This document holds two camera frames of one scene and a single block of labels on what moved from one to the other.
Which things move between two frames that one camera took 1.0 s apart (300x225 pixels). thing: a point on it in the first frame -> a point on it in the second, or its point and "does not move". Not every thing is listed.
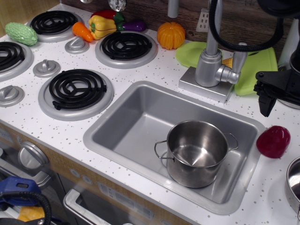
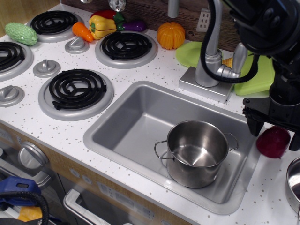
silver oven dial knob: x=31 y=156 does not move
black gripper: x=283 y=85 -> x=263 y=109
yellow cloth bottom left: x=27 y=213 does not move
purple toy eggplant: x=138 y=26 does not move
